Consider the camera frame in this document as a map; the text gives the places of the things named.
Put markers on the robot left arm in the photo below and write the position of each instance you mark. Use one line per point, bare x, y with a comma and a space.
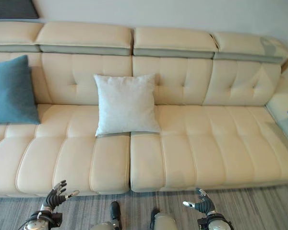
42, 219

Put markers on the blue square cushion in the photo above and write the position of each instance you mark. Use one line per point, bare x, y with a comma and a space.
10, 92

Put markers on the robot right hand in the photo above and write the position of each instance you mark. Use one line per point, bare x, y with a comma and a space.
204, 203

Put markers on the cream leather sofa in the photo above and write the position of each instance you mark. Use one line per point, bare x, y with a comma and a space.
144, 107

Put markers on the white square cushion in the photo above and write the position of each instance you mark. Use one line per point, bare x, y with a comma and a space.
127, 105

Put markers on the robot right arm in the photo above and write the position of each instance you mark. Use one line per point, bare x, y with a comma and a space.
212, 220

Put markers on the robot right leg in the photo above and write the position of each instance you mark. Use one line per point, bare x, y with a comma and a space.
162, 220

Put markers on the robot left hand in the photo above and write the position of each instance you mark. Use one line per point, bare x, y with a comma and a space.
54, 196

